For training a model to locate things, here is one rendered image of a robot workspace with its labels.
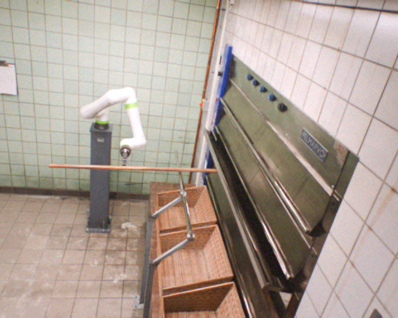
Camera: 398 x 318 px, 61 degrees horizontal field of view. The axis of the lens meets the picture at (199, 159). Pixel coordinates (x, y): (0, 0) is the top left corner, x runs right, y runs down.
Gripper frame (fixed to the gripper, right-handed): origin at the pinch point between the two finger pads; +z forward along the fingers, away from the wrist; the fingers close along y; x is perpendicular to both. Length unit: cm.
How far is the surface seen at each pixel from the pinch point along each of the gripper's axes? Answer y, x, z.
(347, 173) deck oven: -83, -79, 150
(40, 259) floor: 120, 74, -17
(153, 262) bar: 24, -23, 84
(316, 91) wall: -102, -79, 113
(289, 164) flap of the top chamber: -63, -81, 107
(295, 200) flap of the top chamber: -55, -78, 127
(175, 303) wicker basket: 53, -40, 92
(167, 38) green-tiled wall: -84, -34, -125
